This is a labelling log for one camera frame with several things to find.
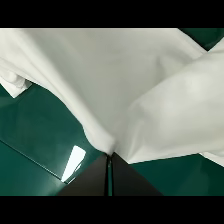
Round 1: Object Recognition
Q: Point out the white shirt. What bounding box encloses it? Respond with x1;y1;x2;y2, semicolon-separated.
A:
0;27;224;168

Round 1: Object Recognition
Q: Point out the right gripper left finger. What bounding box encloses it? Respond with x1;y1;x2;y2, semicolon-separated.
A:
57;152;109;197

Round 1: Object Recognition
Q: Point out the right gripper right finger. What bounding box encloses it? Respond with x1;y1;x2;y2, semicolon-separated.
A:
110;152;164;197

